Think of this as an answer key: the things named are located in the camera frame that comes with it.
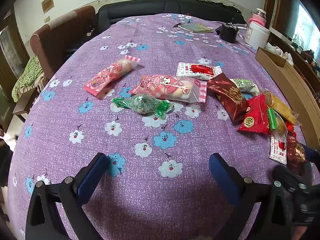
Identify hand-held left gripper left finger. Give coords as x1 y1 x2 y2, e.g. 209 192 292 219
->
25 152 110 240

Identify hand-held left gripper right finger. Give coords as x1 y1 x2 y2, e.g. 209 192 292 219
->
209 152 293 240

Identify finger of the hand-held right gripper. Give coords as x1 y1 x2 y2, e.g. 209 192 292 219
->
303 146 320 162

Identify dark red gold-print packet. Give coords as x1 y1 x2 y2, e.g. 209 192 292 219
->
207 74 249 125
286 135 307 176

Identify yellow green-ended snack packet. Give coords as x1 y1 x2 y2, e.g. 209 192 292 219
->
267 107 287 137

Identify yellow cracker packet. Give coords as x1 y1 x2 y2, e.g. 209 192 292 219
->
264 90 300 127

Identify red round-emblem snack packet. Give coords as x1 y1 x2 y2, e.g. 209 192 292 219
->
237 94 271 135

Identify cardboard box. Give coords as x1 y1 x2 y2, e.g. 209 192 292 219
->
255 47 320 150

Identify green clear snack packet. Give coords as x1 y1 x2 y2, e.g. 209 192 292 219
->
111 94 173 118

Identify small white green packet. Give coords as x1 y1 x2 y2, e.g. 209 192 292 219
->
230 78 260 96

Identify pink cartoon bun packet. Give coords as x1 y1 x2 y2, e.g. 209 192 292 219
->
83 55 141 99
129 74 208 103

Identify white red snack packet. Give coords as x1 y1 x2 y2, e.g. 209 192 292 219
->
176 62 223 81
269 135 288 165

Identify pile of assorted gadgets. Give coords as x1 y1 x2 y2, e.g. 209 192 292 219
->
297 47 320 78

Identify wooden stool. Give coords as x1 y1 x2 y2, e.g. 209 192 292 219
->
12 87 40 123

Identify white socks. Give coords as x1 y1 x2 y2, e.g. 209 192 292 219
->
265 42 294 65

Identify green patterned cloth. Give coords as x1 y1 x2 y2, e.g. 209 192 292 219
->
11 55 48 103

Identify white plastic jar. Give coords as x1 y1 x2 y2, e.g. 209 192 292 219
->
246 20 270 49

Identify window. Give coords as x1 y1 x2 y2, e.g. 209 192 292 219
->
287 0 320 45

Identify purple floral tablecloth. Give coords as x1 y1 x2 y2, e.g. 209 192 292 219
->
7 12 320 240

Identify brown armchair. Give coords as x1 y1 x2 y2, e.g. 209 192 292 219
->
30 5 97 80

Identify black round container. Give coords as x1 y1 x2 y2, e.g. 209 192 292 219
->
219 22 239 43

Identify pink sleeved bottle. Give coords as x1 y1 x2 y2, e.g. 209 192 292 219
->
249 8 267 27

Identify wooden glass door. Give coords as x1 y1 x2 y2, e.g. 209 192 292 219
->
0 10 30 130

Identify green notebook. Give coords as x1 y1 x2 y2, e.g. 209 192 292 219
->
181 23 214 34

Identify black leather sofa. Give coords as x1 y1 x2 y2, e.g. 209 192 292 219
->
96 0 247 33

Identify small wall plaque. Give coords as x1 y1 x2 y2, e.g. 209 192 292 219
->
41 0 54 14

